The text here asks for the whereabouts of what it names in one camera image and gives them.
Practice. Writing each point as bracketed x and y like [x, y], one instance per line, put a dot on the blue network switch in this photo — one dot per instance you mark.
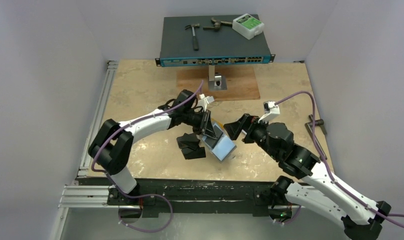
[225, 47]

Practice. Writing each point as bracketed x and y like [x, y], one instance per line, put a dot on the white green plastic box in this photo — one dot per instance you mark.
[248, 26]

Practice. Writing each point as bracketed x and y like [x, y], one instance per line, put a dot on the black credit card stack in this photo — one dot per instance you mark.
[189, 145]

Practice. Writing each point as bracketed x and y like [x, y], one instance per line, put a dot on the grey metal stand base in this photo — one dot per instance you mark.
[216, 81]

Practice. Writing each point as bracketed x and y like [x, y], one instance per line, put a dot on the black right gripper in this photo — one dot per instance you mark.
[249, 125]

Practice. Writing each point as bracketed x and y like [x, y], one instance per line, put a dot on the metal crank handle tool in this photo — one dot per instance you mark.
[317, 123]

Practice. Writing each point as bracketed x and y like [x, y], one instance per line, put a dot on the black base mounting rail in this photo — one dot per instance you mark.
[153, 196]

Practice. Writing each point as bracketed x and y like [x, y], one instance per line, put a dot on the brown wooden board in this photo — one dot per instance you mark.
[239, 82]

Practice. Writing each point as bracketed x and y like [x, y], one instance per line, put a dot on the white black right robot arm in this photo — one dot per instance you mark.
[360, 218]

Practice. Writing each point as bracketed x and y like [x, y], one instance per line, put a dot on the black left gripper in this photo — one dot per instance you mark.
[205, 126]

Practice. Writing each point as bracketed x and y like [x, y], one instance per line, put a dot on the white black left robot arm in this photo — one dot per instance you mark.
[112, 144]

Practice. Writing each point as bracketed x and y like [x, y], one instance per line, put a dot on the grey card holder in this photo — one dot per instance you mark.
[221, 147]

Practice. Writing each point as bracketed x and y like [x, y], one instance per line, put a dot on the dark metal clamp tool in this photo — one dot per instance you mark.
[217, 24]

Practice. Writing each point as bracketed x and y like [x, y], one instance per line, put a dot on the aluminium frame rail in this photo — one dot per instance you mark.
[74, 195]

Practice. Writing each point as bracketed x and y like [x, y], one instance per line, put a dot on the small hammer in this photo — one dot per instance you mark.
[193, 27]

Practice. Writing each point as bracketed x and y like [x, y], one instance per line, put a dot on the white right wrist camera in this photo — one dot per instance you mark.
[271, 111]

